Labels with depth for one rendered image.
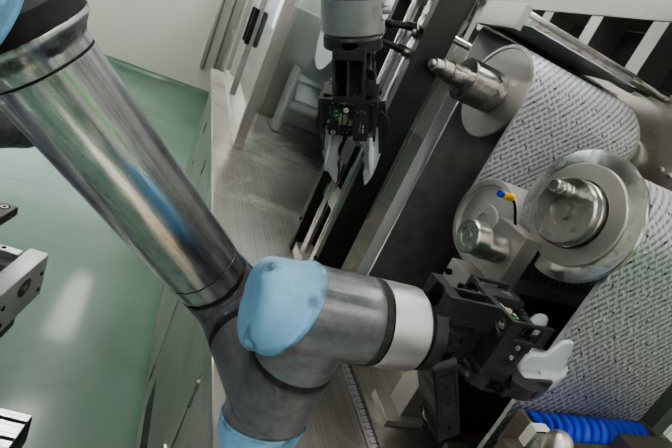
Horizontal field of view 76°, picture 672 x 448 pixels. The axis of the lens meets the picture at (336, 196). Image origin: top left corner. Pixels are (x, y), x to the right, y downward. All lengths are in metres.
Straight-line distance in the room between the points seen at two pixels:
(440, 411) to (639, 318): 0.25
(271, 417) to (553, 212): 0.36
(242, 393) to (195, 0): 5.58
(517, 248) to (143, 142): 0.40
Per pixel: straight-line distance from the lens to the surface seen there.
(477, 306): 0.41
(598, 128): 0.77
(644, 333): 0.62
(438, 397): 0.46
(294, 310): 0.32
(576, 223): 0.51
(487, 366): 0.44
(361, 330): 0.35
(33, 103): 0.33
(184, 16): 5.86
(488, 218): 0.63
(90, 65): 0.34
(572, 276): 0.52
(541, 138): 0.70
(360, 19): 0.51
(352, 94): 0.53
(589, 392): 0.64
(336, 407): 0.62
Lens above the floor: 1.31
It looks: 18 degrees down
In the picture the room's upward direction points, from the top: 25 degrees clockwise
